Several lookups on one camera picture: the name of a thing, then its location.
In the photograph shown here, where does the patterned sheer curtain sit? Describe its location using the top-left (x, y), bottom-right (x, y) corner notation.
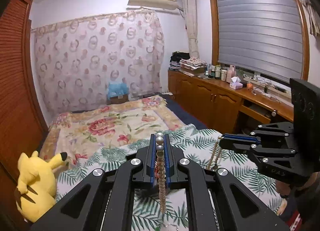
top-left (33, 9), bottom-right (164, 116)

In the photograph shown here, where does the stack of folded clothes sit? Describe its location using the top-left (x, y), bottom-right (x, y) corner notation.
top-left (169, 51), bottom-right (207, 77)

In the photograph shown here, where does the pink tissue box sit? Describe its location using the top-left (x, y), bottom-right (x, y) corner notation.
top-left (229, 76), bottom-right (243, 90)

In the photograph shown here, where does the white pearl necklace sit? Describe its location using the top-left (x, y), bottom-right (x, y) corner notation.
top-left (154, 132), bottom-right (168, 214)

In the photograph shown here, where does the leaf-print tablecloth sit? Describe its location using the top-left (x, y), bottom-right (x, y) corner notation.
top-left (55, 123), bottom-right (286, 231)

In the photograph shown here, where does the wooden louvred wardrobe door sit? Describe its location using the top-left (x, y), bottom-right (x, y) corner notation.
top-left (1, 0), bottom-right (48, 230)

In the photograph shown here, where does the pink bottle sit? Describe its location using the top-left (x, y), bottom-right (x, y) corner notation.
top-left (226, 65), bottom-right (236, 83)

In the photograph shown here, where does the wooden sideboard cabinet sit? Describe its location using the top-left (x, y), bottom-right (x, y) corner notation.
top-left (168, 70), bottom-right (293, 133)

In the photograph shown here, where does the blue plush toy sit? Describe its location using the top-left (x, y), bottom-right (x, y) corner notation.
top-left (107, 83), bottom-right (129, 100)

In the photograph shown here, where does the grey window blind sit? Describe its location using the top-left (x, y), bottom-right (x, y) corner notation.
top-left (217, 0), bottom-right (303, 82)

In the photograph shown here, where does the yellow Pikachu plush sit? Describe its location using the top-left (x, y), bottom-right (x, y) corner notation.
top-left (14, 151), bottom-right (68, 223)

